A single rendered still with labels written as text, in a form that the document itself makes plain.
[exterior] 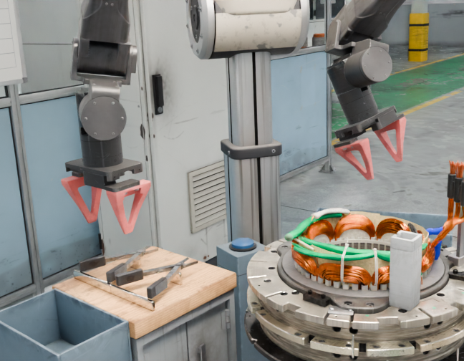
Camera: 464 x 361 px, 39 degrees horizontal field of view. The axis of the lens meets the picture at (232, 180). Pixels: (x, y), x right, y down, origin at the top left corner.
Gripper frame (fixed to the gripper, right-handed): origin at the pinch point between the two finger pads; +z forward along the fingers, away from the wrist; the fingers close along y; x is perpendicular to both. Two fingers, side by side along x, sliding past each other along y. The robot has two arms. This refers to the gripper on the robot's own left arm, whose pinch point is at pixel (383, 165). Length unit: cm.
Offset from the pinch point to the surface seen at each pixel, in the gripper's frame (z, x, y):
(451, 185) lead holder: 1.0, -24.0, -14.2
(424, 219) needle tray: 13.1, 1.4, 5.8
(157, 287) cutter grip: -2.2, -0.2, -48.5
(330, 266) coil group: 2.9, -17.7, -33.4
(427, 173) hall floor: 97, 281, 329
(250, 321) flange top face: 8.4, -2.6, -38.8
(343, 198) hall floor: 77, 280, 234
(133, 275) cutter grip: -4.2, 5.3, -48.7
